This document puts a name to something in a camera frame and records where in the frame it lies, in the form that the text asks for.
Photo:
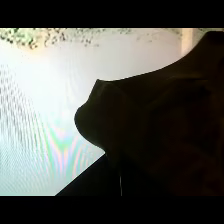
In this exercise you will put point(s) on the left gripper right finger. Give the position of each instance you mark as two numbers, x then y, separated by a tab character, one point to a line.
136	186

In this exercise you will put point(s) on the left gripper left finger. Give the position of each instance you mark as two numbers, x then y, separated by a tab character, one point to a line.
100	181

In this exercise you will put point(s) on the dark brown garment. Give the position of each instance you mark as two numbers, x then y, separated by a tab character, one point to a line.
160	126

